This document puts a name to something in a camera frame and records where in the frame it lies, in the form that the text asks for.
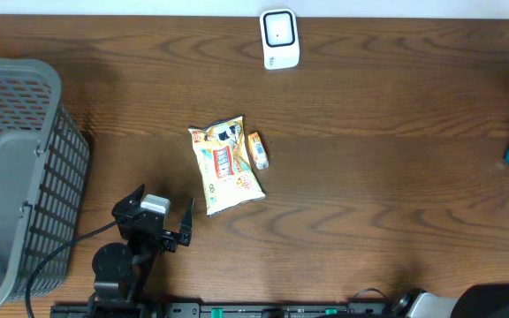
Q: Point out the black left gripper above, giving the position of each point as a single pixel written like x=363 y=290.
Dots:
x=169 y=240

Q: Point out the yellow snack bag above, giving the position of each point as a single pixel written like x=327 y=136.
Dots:
x=227 y=176

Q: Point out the small orange white carton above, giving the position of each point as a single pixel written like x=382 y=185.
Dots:
x=257 y=151

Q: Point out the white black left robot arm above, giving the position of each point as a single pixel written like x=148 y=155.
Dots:
x=122 y=269

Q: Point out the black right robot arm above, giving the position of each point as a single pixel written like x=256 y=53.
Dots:
x=479 y=301

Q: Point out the white barcode scanner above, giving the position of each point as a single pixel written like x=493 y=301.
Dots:
x=280 y=39

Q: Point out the grey plastic shopping basket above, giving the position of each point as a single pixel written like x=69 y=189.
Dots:
x=43 y=171

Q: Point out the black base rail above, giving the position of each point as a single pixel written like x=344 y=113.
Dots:
x=196 y=310

